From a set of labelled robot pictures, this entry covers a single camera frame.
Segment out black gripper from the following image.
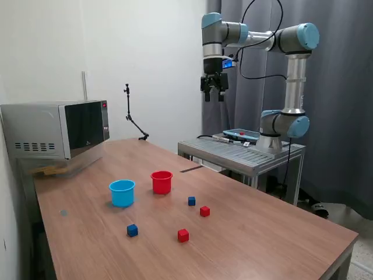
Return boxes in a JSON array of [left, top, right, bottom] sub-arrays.
[[200, 58, 229, 102]]

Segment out blue teach pendant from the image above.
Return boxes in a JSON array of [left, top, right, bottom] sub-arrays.
[[223, 128, 260, 142]]

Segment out grey metal robot stand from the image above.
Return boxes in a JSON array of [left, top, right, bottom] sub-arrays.
[[177, 135, 307, 207]]

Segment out red plastic cup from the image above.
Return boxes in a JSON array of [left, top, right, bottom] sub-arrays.
[[150, 170, 174, 195]]

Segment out grey curtain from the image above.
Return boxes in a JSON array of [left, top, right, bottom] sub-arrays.
[[202, 0, 373, 221]]

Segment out blue plastic cup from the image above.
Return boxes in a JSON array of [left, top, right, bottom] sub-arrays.
[[108, 179, 136, 208]]

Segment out silver microwave oven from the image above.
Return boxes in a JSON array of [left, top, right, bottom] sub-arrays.
[[0, 100, 110, 160]]

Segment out wooden blocks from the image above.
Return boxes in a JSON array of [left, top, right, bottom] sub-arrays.
[[28, 165, 68, 177]]

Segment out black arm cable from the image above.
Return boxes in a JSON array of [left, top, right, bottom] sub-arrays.
[[234, 0, 289, 81]]

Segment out black cable with metal connector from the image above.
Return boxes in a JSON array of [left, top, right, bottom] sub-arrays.
[[196, 134, 252, 146]]

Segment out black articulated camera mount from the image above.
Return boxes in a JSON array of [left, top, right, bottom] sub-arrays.
[[122, 83, 150, 141]]

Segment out black power cable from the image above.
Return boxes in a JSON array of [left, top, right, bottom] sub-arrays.
[[280, 136, 293, 189]]

